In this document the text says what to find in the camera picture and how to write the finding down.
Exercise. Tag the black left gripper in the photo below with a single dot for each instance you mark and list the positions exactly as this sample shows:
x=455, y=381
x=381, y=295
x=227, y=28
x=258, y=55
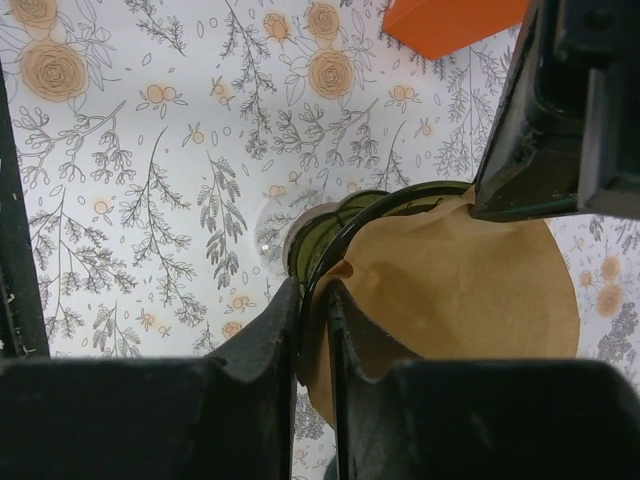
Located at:
x=565, y=138

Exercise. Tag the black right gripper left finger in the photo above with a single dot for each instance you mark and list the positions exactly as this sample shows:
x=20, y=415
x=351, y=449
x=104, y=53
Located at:
x=249, y=409

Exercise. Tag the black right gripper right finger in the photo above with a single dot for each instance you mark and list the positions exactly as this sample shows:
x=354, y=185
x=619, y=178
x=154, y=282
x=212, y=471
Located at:
x=369, y=413

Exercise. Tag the dark green glass jar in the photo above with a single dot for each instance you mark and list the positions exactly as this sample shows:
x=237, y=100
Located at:
x=322, y=242

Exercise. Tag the orange coffee filter box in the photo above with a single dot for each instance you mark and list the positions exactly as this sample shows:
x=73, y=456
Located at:
x=436, y=28

